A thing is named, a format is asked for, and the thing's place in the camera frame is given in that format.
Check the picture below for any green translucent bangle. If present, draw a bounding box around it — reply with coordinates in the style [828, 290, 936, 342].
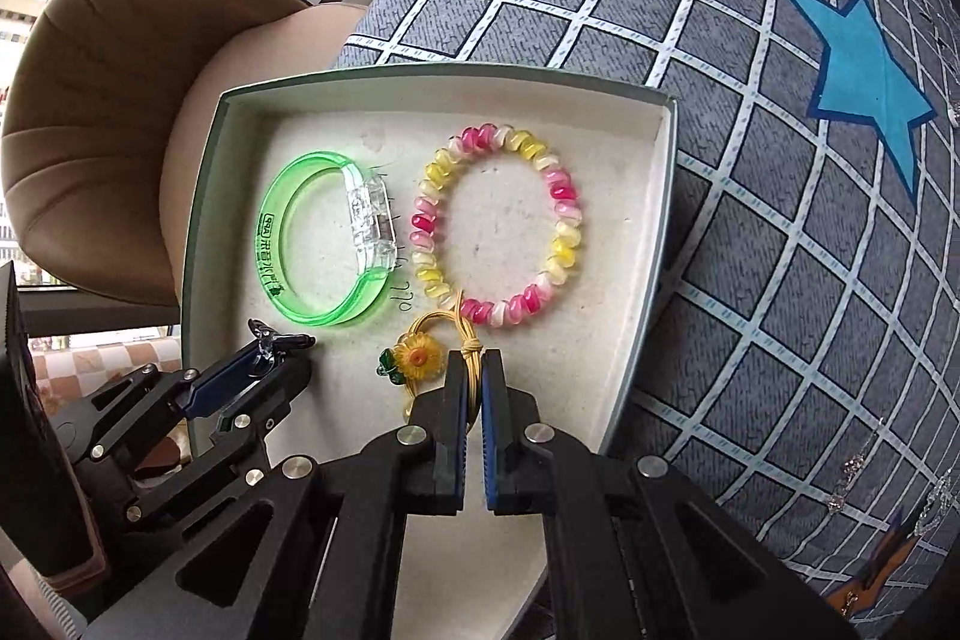
[259, 154, 410, 327]

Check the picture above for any yellow sunflower hair tie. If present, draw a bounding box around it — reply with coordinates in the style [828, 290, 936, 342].
[377, 310, 485, 423]

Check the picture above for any brown padded chair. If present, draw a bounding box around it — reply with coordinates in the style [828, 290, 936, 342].
[0, 0, 372, 330]

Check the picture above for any orange checked cushion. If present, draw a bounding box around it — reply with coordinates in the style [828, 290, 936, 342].
[30, 336, 188, 401]

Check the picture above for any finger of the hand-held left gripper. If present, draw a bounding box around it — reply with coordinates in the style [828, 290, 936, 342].
[124, 359, 314, 527]
[49, 334, 314, 462]

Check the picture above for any black claw hair clip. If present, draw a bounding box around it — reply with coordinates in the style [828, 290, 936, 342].
[251, 319, 316, 360]

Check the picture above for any white shallow cardboard box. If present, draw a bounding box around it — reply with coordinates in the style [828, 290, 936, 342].
[180, 61, 680, 640]

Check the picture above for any pink yellow spiral hair tie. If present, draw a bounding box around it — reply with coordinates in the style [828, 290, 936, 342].
[409, 122, 590, 330]

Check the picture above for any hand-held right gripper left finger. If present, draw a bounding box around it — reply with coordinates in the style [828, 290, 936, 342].
[82, 349, 470, 640]

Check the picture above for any grey checked star tablecloth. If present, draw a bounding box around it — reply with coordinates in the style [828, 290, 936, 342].
[330, 0, 960, 611]

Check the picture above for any clear bead heart bracelet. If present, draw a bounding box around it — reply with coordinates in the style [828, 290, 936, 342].
[911, 467, 960, 536]

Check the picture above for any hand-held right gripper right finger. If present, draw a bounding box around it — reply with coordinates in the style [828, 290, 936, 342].
[484, 349, 856, 640]

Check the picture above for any silver alligator hair clip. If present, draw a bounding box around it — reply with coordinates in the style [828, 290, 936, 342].
[831, 416, 887, 507]

